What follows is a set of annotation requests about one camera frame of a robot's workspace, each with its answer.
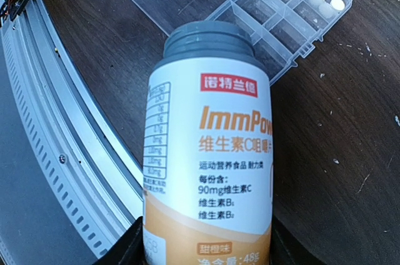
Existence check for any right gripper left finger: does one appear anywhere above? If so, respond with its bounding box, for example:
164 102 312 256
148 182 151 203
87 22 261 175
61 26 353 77
96 216 145 265

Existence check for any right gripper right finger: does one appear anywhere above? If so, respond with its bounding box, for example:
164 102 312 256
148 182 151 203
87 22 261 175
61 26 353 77
271 216 324 265

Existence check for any grey lid pill bottle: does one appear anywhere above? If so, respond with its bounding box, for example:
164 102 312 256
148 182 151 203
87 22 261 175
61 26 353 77
142 21 273 264

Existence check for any clear plastic pill organizer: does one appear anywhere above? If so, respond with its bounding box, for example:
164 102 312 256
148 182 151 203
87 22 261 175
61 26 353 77
132 0 352 83

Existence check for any front aluminium rail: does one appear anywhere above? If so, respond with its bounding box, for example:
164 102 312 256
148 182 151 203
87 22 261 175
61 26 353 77
1 0 143 258

